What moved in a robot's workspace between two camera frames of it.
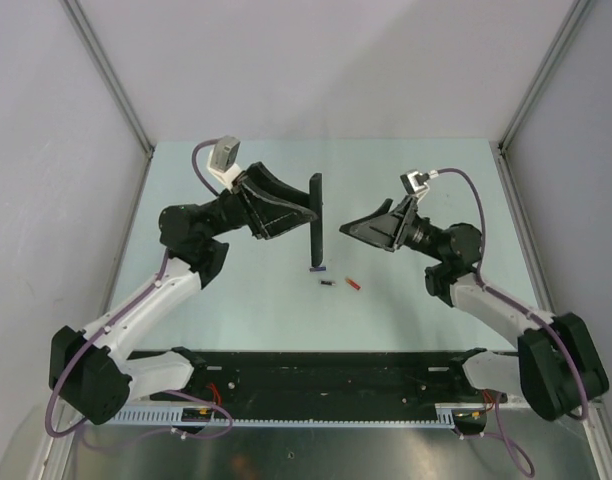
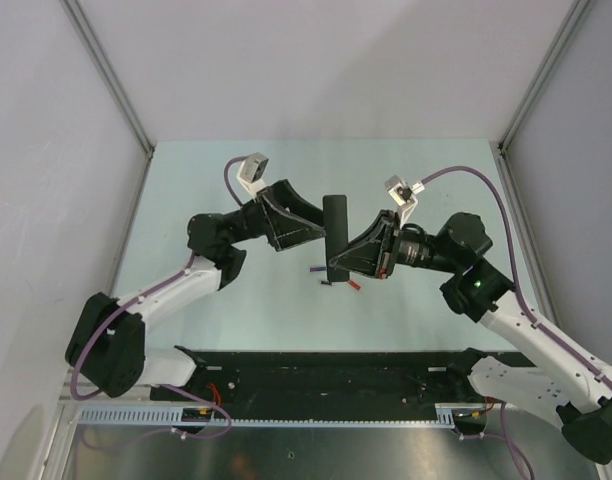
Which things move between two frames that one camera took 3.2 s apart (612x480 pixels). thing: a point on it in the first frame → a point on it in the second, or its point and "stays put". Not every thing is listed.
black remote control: [316, 228] → [336, 233]
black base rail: [329, 379] stays put
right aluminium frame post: [500, 148] stays put
